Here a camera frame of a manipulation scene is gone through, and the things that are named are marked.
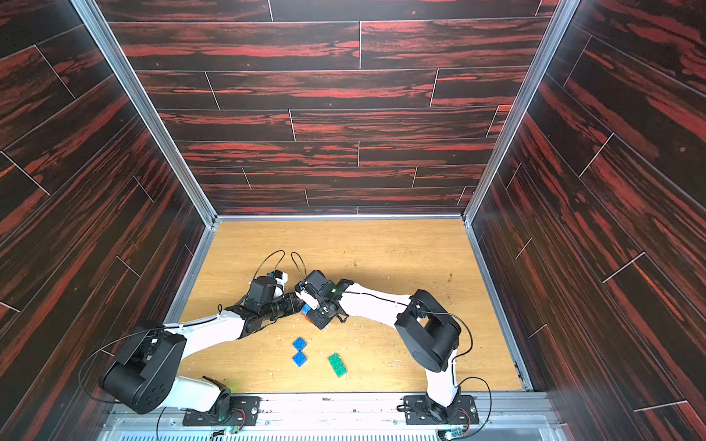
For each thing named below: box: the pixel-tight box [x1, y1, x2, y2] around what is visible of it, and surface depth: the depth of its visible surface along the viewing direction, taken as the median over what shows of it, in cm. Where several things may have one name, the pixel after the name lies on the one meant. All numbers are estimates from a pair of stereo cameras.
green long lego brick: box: [327, 352, 349, 378], surface depth 82 cm
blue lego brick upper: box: [291, 337, 308, 352], surface depth 86 cm
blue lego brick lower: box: [292, 350, 308, 368], surface depth 83 cm
